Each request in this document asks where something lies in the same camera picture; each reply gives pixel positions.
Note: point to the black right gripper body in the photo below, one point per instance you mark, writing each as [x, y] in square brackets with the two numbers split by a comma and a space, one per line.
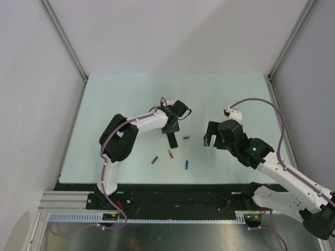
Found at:
[228, 145]

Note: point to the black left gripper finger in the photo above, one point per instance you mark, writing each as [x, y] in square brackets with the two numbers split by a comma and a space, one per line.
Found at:
[174, 127]
[168, 128]

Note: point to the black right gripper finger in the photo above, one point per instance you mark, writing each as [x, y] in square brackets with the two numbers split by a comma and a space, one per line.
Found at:
[219, 142]
[210, 131]

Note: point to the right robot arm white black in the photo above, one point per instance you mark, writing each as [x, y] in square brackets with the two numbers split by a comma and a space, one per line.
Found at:
[303, 200]

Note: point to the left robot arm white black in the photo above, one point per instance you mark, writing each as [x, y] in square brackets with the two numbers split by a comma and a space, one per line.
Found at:
[119, 137]

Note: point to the red orange AAA battery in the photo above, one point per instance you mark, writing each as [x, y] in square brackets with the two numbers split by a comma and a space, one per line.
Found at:
[170, 154]

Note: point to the purple AAA battery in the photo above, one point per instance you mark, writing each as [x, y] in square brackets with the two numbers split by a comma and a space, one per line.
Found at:
[154, 160]

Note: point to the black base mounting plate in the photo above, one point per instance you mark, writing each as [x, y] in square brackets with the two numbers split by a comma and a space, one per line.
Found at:
[183, 200]

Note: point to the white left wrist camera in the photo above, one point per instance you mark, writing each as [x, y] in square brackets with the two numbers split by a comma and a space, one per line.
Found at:
[169, 102]

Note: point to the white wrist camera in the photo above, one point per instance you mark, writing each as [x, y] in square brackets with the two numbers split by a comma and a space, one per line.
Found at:
[233, 114]
[169, 102]

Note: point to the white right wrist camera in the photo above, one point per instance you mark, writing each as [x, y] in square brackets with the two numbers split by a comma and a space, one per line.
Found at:
[233, 114]

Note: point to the right aluminium frame post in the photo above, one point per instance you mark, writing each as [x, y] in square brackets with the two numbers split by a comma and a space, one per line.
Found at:
[293, 36]

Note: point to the aluminium frame post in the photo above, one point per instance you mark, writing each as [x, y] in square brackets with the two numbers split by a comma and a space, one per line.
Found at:
[293, 36]
[60, 32]

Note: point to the white slotted cable duct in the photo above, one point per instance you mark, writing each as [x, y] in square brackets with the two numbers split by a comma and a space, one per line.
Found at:
[108, 217]

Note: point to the left aluminium frame post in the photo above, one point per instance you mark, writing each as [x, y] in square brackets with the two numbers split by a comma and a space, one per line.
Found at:
[60, 32]

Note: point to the aluminium front rail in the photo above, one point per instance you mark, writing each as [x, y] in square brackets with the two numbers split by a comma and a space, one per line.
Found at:
[67, 201]

